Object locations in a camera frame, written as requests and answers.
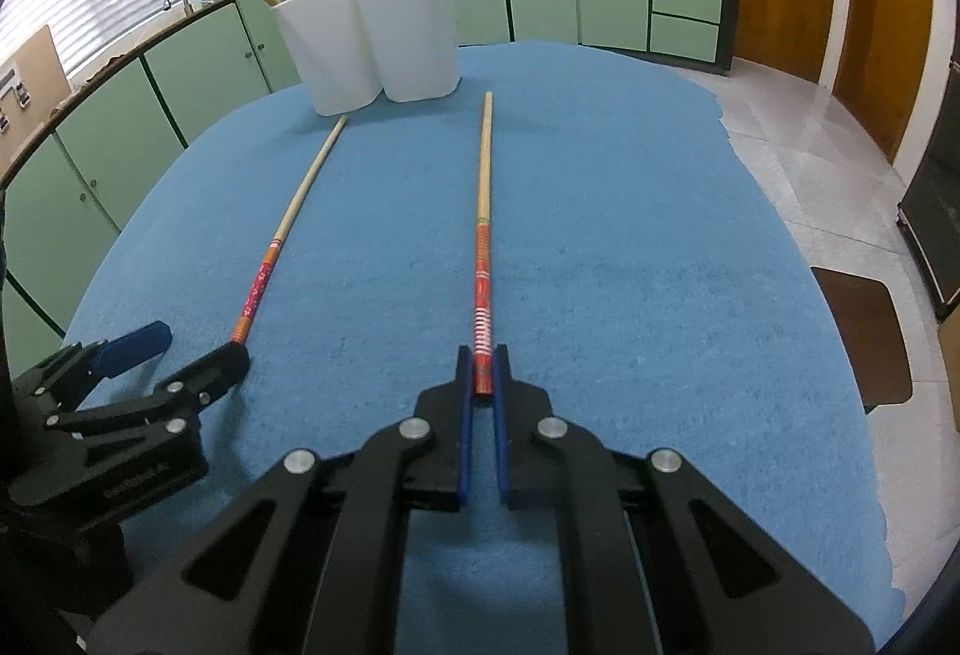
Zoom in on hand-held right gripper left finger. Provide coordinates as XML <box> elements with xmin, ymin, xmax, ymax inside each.
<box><xmin>11</xmin><ymin>320</ymin><xmax>175</xmax><ymax>413</ymax></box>

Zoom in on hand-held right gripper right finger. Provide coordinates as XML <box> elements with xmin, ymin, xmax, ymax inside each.
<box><xmin>46</xmin><ymin>347</ymin><xmax>251</xmax><ymax>437</ymax></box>

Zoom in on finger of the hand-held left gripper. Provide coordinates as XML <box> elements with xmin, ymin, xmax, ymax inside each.
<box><xmin>86</xmin><ymin>344</ymin><xmax>475</xmax><ymax>655</ymax></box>
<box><xmin>491</xmin><ymin>344</ymin><xmax>875</xmax><ymax>655</ymax></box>

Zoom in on white double utensil holder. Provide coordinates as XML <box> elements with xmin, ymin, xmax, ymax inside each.
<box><xmin>270</xmin><ymin>0</ymin><xmax>462</xmax><ymax>118</ymax></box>

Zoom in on blue table mat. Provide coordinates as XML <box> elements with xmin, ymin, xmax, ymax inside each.
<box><xmin>64</xmin><ymin>38</ymin><xmax>905</xmax><ymax>655</ymax></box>

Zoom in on brown stool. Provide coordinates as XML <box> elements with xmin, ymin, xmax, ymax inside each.
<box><xmin>810</xmin><ymin>265</ymin><xmax>914</xmax><ymax>414</ymax></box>

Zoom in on dark glass cabinet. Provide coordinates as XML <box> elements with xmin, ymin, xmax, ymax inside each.
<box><xmin>896</xmin><ymin>36</ymin><xmax>960</xmax><ymax>322</ymax></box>

